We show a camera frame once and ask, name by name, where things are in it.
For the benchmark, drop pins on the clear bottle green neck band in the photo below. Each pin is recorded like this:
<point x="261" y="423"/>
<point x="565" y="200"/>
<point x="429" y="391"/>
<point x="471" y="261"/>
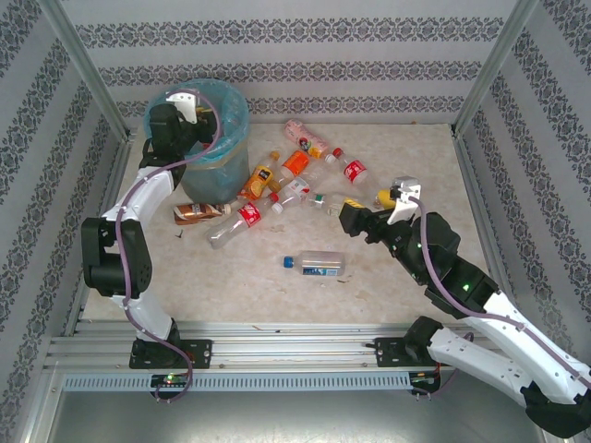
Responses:
<point x="317" y="200"/>

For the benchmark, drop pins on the small red label cola bottle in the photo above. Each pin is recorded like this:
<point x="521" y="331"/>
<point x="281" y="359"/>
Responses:
<point x="354" y="171"/>

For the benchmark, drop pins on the clear water bottle blue cap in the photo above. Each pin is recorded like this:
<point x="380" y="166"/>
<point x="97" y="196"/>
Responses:
<point x="318" y="264"/>

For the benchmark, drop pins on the clear bottle red white label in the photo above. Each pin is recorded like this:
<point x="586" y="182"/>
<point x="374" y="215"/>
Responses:
<point x="297" y="187"/>

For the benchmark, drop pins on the short orange label bottle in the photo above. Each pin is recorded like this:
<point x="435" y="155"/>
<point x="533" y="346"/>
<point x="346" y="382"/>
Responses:
<point x="296" y="162"/>

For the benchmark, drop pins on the brown coffee drink bottle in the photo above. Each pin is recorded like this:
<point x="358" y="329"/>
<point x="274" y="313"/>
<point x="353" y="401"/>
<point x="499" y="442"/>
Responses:
<point x="198" y="213"/>

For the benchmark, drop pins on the orange juice bottle yellow cap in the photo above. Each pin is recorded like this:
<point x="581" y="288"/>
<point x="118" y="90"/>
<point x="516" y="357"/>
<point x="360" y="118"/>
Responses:
<point x="258" y="180"/>

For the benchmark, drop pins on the pink printed plastic bottle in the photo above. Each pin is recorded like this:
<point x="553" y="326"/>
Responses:
<point x="305" y="138"/>

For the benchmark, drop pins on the large red label cola bottle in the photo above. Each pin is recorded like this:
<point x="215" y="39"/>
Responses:
<point x="249" y="216"/>

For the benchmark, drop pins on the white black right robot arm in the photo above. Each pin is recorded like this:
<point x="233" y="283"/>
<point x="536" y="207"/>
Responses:
<point x="475" y="360"/>

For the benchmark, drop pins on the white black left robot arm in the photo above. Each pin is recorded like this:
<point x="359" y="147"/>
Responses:
<point x="154" y="323"/>

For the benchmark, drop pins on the blue plastic bin liner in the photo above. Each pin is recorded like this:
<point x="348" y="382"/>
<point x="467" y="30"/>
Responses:
<point x="233" y="115"/>

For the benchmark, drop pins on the grey plastic waste bin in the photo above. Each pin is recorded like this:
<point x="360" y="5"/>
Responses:
<point x="217" y="180"/>

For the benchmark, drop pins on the small black controller board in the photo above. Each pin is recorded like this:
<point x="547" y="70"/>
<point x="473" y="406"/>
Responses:
<point x="177" y="380"/>
<point x="422" y="379"/>

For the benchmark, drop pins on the grey steel sheet shelf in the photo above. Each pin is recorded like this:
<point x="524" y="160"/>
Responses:
<point x="295" y="420"/>

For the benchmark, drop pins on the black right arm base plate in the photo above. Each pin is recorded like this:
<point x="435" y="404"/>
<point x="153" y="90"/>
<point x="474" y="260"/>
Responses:
<point x="385" y="353"/>

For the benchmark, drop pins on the aluminium frame post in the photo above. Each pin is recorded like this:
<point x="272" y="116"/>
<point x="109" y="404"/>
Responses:
<point x="503" y="46"/>
<point x="77" y="46"/>

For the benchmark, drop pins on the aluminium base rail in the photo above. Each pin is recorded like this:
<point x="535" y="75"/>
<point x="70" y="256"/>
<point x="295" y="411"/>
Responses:
<point x="286" y="343"/>

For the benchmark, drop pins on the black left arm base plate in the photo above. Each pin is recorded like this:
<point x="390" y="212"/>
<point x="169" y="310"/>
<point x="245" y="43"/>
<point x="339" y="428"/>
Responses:
<point x="201" y="353"/>

